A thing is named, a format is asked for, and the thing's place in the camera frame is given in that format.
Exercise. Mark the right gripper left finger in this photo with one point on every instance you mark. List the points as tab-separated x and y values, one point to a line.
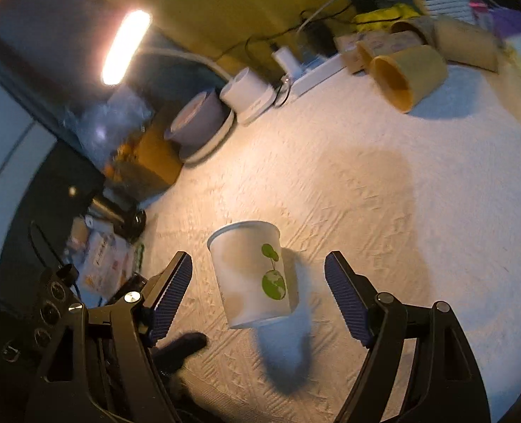
98	365

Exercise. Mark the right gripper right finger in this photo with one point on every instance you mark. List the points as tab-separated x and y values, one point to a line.
445	383

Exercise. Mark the white paper cup green print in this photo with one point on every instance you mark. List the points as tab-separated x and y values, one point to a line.
249	267

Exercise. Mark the brown paper cup front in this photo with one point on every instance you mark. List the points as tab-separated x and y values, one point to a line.
406	77

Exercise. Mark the brown paper cup back right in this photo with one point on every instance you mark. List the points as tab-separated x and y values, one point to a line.
465	43

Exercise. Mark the patterned brown paper cup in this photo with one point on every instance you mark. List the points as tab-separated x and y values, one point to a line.
348	50

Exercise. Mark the brown paper cup back left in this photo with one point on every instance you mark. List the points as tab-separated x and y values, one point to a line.
422	26

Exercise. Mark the dark metal flask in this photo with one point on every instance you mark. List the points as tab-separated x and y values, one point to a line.
129	224

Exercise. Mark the grey bowl on plate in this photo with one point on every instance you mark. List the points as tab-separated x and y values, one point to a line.
201	125

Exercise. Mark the white round desk gadget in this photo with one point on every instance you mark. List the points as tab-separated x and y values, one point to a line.
248	95

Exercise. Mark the white power strip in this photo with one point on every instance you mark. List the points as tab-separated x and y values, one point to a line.
312	77

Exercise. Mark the lit desk lamp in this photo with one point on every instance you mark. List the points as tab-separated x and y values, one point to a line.
124	46

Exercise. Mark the white charger plug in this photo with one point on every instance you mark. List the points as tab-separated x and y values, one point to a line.
290	65

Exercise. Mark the purple cloth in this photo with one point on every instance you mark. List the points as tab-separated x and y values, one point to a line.
507	22

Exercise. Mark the black power adapter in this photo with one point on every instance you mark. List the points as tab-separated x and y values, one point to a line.
320	38

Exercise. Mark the yellow plastic bag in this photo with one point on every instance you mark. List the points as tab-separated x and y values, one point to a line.
382	19

